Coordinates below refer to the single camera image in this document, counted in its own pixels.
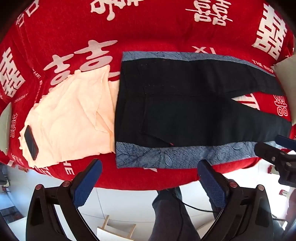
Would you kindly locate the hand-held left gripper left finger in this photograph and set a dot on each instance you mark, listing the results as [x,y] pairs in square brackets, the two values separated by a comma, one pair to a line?
[87,183]

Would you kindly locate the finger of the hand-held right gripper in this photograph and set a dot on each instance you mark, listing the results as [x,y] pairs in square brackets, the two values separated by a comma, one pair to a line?
[286,141]
[268,153]

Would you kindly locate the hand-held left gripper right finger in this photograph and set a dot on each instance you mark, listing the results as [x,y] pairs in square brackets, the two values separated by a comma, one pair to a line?
[214,185]

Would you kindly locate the black pants with blue sides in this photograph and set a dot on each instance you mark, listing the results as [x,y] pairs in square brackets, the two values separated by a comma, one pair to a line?
[185,104]

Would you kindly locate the person's grey trousers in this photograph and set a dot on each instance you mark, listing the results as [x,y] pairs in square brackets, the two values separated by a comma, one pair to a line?
[171,215]

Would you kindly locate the wooden stool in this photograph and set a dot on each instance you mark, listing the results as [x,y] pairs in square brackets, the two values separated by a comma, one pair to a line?
[115,229]

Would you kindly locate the cream cloth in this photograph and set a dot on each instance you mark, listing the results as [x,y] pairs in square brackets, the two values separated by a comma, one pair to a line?
[74,120]

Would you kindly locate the black smartphone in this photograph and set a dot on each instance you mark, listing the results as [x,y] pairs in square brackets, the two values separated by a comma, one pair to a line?
[31,142]

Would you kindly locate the white pillow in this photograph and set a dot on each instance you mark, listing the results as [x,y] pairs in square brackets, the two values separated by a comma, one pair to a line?
[285,68]

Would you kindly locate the pale green pillow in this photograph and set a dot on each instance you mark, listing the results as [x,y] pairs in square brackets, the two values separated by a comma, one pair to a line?
[5,129]

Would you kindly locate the red printed blanket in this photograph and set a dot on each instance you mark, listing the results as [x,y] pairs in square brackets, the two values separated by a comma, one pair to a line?
[161,30]

